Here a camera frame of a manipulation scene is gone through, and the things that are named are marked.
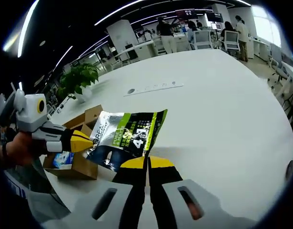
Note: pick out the hanging display screen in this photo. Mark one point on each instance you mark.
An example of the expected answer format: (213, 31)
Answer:
(188, 13)

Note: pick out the blue wet wipes pack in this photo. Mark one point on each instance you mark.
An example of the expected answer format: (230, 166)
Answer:
(63, 159)

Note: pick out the table power socket strip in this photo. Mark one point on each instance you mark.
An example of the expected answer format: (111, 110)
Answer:
(155, 88)

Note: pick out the ceiling light strip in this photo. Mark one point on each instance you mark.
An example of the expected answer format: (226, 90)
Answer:
(27, 28)

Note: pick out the white mesh office chair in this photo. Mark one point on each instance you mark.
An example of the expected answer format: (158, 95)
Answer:
(232, 40)
(203, 39)

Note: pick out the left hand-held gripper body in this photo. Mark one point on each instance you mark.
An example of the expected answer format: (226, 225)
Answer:
(29, 119)

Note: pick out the potted green plant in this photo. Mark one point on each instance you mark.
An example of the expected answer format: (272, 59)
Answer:
(77, 74)

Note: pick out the brown cardboard shoe box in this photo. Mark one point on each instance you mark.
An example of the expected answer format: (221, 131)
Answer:
(82, 167)

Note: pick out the wall monitor screen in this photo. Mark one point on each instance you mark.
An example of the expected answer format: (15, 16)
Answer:
(214, 16)

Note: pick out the person's left hand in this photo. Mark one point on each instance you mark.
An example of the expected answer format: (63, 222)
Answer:
(20, 150)

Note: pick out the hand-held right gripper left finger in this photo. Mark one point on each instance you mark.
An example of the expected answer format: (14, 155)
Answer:
(89, 210)

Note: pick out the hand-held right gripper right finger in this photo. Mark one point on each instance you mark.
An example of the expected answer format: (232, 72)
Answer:
(170, 202)

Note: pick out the black green soft pouch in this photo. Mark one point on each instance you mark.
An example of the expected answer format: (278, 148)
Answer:
(127, 133)

